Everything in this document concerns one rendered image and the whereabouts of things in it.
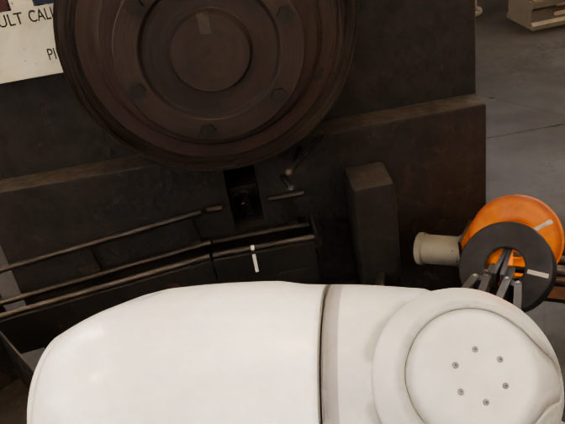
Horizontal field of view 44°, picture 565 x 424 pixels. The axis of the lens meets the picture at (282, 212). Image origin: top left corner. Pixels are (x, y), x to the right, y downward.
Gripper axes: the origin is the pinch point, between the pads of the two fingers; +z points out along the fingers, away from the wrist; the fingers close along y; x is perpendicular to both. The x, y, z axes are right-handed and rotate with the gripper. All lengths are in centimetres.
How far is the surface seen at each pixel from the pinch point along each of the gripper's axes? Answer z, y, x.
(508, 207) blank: 9.3, -1.3, 5.5
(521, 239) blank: 3.3, 2.2, 3.7
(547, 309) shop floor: 71, -5, -75
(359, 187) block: 3.6, -26.1, 10.1
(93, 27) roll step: -17, -55, 49
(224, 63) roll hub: -13, -36, 41
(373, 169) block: 10.2, -26.0, 9.7
